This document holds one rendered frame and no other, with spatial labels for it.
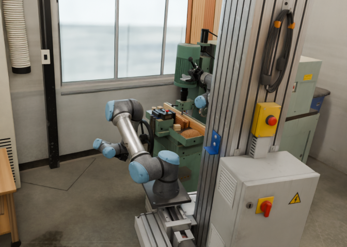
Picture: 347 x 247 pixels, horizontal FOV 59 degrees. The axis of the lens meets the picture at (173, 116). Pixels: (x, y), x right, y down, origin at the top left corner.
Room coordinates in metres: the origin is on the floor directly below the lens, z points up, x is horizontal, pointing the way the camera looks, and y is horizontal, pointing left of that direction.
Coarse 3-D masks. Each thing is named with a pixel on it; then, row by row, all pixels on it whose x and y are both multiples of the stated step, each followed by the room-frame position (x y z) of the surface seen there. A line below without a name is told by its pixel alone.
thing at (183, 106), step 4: (176, 100) 2.30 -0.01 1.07; (180, 100) 2.30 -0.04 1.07; (188, 100) 2.32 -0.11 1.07; (192, 100) 2.33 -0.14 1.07; (176, 104) 2.29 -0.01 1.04; (180, 104) 2.25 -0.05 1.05; (184, 104) 2.27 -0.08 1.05; (188, 104) 2.29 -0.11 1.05; (176, 108) 2.29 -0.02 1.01; (180, 108) 2.25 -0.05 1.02; (184, 108) 2.27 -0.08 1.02; (188, 108) 2.29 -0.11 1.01
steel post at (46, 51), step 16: (48, 0) 2.85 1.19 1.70; (48, 16) 2.85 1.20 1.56; (48, 32) 2.84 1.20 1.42; (48, 48) 2.84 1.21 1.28; (48, 64) 2.83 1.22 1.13; (48, 80) 2.83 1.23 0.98; (48, 96) 2.82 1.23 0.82; (48, 112) 2.81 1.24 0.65; (48, 128) 2.81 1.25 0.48; (48, 144) 2.84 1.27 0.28
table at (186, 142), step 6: (150, 114) 2.38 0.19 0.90; (156, 132) 2.11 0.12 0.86; (162, 132) 2.10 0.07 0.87; (168, 132) 2.13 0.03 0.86; (174, 132) 2.09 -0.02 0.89; (180, 132) 2.07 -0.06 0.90; (180, 138) 2.02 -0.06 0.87; (186, 138) 1.97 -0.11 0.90; (192, 138) 1.99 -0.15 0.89; (198, 138) 2.03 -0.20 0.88; (186, 144) 1.97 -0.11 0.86; (192, 144) 2.00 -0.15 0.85
